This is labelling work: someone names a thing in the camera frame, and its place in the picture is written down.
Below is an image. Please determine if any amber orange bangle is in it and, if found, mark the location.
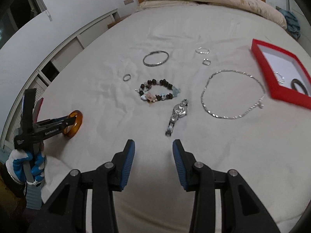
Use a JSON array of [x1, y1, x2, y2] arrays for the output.
[[62, 110, 83, 139]]

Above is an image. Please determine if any black white beaded bracelet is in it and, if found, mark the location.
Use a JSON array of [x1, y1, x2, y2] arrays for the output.
[[135, 78, 182, 103]]

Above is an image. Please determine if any silver chain necklace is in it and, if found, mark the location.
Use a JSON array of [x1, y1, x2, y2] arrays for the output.
[[200, 69, 267, 120]]

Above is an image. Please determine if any silver wristwatch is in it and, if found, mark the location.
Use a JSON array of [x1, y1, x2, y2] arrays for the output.
[[165, 99, 189, 137]]

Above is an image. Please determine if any thin silver hoop ring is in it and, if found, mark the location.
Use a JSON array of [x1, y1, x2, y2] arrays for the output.
[[273, 71, 286, 85]]

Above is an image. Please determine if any silver cuff bracelet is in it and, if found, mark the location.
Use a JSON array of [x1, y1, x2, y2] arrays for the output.
[[142, 50, 170, 67]]

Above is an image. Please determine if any red cardboard jewelry box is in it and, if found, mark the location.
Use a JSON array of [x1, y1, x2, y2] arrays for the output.
[[251, 39, 310, 109]]

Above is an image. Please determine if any dark brown bangle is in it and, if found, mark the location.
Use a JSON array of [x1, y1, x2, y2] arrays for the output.
[[290, 78, 309, 96]]

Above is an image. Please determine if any white blue gloved hand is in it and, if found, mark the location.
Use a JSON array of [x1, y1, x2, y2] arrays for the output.
[[5, 150, 45, 185]]

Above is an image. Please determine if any wooden nightstand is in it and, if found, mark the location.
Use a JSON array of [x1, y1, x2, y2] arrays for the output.
[[107, 15, 130, 29]]

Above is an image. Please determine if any white bed sheet mattress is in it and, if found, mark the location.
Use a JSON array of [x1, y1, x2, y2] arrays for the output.
[[39, 5, 310, 232]]

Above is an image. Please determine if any dark window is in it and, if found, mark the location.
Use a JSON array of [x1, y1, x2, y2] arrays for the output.
[[1, 0, 47, 46]]

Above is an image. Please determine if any blue crumpled cloth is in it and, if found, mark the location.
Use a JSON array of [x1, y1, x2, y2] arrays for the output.
[[278, 9, 301, 40]]

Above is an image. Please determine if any white low wall cabinet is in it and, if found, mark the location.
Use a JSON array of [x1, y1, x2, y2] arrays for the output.
[[1, 10, 118, 154]]

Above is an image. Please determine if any beige wall switch plate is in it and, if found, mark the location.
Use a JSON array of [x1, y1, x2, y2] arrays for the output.
[[123, 0, 134, 5]]

